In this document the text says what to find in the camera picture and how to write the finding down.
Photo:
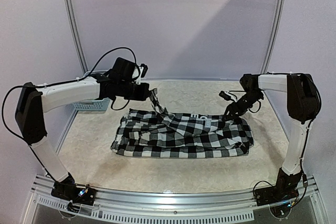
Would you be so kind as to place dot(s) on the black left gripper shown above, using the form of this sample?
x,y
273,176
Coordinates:
x,y
143,95

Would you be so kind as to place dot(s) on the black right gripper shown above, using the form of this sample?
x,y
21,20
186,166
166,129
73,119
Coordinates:
x,y
237,106

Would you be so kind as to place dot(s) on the black white checked shirt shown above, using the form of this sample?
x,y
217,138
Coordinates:
x,y
162,134

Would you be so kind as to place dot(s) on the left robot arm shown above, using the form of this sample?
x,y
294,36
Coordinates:
x,y
122,80

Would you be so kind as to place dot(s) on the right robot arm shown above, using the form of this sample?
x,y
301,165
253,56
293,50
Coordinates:
x,y
303,106

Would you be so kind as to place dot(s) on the light blue plastic basket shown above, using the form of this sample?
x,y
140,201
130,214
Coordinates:
x,y
92,105

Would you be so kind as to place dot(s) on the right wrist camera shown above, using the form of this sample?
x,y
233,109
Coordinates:
x,y
228,96

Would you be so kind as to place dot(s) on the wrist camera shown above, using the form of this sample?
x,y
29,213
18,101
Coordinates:
x,y
139,73
228,96

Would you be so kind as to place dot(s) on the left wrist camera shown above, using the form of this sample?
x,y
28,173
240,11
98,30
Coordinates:
x,y
139,73

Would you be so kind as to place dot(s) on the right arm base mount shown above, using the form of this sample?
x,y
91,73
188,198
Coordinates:
x,y
271,195

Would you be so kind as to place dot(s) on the front aluminium rail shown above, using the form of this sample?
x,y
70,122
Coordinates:
x,y
115,206

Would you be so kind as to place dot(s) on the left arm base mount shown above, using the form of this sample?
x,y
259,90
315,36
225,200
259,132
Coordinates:
x,y
75,194

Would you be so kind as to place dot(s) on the right aluminium wall post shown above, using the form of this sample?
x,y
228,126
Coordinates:
x,y
272,39

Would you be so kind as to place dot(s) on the aluminium wall post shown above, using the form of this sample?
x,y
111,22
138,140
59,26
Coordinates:
x,y
75,35
272,39

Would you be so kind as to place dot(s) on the left aluminium wall post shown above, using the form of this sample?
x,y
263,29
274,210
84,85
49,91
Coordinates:
x,y
75,35

